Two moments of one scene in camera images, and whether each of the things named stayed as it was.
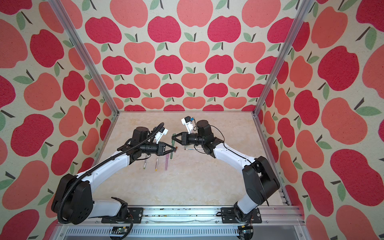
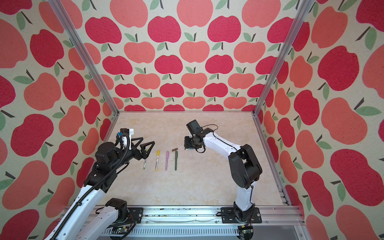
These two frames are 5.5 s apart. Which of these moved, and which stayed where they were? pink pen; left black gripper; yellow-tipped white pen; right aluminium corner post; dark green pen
Moved: dark green pen; left black gripper
Stayed: yellow-tipped white pen; right aluminium corner post; pink pen
